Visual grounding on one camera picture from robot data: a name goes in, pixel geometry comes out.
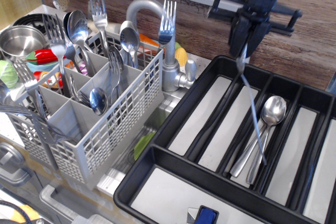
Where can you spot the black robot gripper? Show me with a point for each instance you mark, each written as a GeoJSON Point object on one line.
{"type": "Point", "coordinates": [239, 26]}

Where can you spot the big steel spoon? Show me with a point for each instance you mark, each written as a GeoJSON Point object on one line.
{"type": "Point", "coordinates": [78, 34]}
{"type": "Point", "coordinates": [240, 64]}

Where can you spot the steel spoon in tray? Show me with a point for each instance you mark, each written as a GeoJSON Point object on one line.
{"type": "Point", "coordinates": [273, 112]}
{"type": "Point", "coordinates": [259, 156]}

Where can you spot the black cutlery tray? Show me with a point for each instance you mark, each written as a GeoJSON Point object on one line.
{"type": "Point", "coordinates": [187, 163]}

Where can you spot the steel spoon basket back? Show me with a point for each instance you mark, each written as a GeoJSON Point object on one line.
{"type": "Point", "coordinates": [130, 41]}

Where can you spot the steel fork basket middle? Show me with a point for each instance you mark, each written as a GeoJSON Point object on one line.
{"type": "Point", "coordinates": [116, 67]}

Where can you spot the small steel spoon basket front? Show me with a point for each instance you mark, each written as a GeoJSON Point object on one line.
{"type": "Point", "coordinates": [98, 101]}

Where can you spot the grey plastic cutlery basket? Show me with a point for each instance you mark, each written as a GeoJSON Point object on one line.
{"type": "Point", "coordinates": [95, 141]}

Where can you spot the yellow toy corn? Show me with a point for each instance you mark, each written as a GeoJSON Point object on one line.
{"type": "Point", "coordinates": [181, 56]}

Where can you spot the steel fork at faucet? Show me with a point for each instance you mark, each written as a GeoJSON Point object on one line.
{"type": "Point", "coordinates": [167, 24]}

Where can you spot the grey toy faucet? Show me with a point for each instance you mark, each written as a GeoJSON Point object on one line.
{"type": "Point", "coordinates": [173, 78]}

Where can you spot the orange toy carrot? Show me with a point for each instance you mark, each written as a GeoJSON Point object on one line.
{"type": "Point", "coordinates": [149, 41]}

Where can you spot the green toy item in sink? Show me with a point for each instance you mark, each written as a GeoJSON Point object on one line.
{"type": "Point", "coordinates": [141, 144]}

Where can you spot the blue clip object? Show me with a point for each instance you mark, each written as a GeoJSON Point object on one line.
{"type": "Point", "coordinates": [202, 215]}

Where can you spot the red toy pepper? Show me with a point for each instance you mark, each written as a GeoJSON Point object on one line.
{"type": "Point", "coordinates": [41, 57]}

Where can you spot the black stove burner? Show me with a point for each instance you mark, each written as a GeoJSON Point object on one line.
{"type": "Point", "coordinates": [33, 20]}

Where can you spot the light blue toy bowl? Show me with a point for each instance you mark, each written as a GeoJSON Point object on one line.
{"type": "Point", "coordinates": [46, 67]}

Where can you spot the steel fork far left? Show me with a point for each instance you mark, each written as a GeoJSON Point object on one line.
{"type": "Point", "coordinates": [26, 76]}

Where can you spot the steel pot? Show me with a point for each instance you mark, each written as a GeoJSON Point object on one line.
{"type": "Point", "coordinates": [19, 41]}

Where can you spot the green toy cabbage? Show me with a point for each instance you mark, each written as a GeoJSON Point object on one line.
{"type": "Point", "coordinates": [8, 74]}

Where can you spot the steel cutlery lower left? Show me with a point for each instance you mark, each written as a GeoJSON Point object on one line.
{"type": "Point", "coordinates": [48, 133]}

